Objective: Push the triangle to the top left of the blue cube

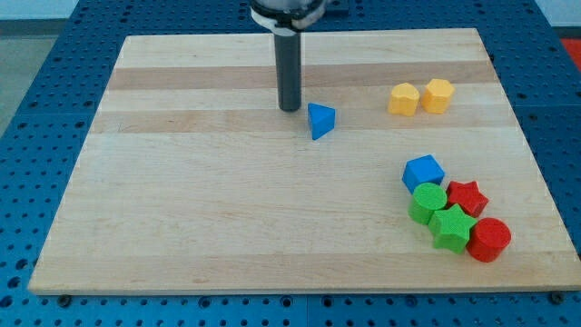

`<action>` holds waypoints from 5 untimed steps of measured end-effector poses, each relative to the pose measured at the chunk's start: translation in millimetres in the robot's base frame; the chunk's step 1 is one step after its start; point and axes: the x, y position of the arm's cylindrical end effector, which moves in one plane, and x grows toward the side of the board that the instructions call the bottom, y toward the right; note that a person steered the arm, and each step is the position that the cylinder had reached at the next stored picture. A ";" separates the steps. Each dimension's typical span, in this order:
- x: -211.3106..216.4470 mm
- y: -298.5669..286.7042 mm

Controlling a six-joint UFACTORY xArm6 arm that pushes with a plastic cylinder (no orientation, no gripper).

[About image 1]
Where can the blue cube block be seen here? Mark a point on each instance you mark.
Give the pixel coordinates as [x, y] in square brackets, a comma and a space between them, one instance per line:
[424, 169]

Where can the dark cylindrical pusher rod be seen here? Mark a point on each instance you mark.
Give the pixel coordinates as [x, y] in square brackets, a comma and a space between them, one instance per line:
[288, 69]

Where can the yellow heart block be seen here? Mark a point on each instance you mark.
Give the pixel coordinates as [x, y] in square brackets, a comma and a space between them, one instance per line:
[404, 100]

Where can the green cylinder block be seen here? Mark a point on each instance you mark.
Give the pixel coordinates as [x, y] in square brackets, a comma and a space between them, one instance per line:
[426, 199]

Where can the yellow hexagon block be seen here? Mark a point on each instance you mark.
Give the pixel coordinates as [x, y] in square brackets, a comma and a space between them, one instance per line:
[437, 96]

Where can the green star block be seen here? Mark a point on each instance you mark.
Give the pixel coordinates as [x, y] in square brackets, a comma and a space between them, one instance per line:
[451, 228]

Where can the red star block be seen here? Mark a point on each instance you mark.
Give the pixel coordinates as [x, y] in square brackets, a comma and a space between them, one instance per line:
[467, 196]

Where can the wooden board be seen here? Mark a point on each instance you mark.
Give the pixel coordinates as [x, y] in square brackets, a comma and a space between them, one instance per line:
[191, 179]

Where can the red cylinder block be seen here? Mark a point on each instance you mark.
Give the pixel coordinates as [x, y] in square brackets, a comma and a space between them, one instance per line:
[488, 239]

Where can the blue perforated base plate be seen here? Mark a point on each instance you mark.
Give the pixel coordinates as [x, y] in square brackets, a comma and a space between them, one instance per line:
[40, 145]

